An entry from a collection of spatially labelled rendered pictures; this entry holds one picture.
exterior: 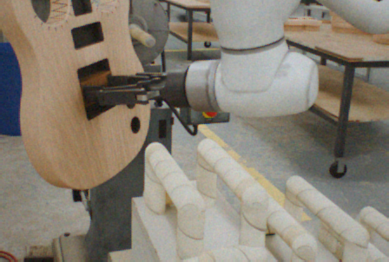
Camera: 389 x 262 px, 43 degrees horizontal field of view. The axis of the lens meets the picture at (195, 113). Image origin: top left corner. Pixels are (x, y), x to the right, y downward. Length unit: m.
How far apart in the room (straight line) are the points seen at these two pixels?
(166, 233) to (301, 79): 0.30
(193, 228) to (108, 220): 1.40
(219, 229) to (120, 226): 1.28
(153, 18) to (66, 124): 0.77
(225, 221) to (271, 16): 0.31
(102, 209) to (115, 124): 0.95
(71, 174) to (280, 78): 0.41
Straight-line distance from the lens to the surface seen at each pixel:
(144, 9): 1.58
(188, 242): 0.59
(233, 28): 0.73
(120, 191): 1.92
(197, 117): 1.70
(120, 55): 1.04
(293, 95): 0.76
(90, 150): 0.95
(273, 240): 0.87
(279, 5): 0.75
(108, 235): 2.00
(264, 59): 0.75
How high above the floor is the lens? 1.47
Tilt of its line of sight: 17 degrees down
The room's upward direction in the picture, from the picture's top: 2 degrees clockwise
